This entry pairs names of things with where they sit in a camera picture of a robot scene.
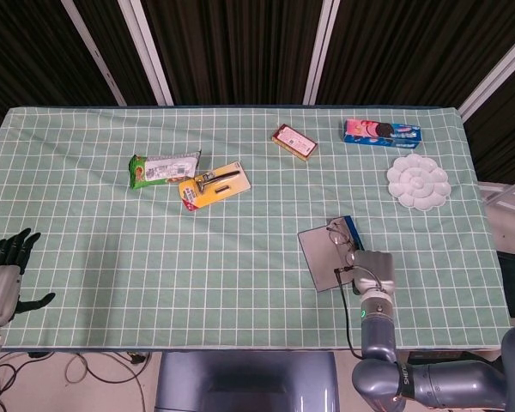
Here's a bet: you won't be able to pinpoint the white flower paint palette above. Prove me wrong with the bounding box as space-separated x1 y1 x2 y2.
385 154 451 212

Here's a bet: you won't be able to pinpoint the razor on yellow card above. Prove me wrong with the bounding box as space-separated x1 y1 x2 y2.
178 161 252 213

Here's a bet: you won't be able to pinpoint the small red yellow box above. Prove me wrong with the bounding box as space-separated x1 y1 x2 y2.
270 123 318 163

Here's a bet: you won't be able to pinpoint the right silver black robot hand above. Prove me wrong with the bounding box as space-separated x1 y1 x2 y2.
351 249 397 297

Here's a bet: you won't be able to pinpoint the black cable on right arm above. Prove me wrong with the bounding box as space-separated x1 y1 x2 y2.
333 264 385 361

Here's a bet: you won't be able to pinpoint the green snack packet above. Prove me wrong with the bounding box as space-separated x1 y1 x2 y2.
128 148 203 190

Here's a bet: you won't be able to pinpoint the white metal rack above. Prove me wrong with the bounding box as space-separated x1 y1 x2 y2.
478 178 515 215

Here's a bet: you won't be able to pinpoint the white frame post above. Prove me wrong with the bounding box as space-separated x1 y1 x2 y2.
302 0 341 106
457 32 515 124
117 0 175 106
61 0 128 106

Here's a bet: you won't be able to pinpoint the grey floor cable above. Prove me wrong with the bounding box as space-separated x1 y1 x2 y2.
64 350 152 385

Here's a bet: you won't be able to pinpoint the dark blue glasses case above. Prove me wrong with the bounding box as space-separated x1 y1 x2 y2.
297 215 367 294

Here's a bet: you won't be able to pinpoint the green white grid tablecloth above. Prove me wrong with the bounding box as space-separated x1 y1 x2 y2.
0 106 512 351

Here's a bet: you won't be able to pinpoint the blue cookie box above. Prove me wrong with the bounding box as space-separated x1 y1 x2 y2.
342 118 423 150

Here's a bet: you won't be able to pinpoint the wire-frame eyeglasses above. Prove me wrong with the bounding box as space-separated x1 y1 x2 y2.
326 218 358 267

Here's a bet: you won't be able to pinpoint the grey blue robot torso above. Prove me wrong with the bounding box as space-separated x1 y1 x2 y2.
154 351 340 412

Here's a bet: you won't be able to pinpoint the black pleated curtain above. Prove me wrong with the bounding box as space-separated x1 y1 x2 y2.
0 0 515 181

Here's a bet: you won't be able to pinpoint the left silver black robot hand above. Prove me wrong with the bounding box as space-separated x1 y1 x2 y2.
0 227 57 325

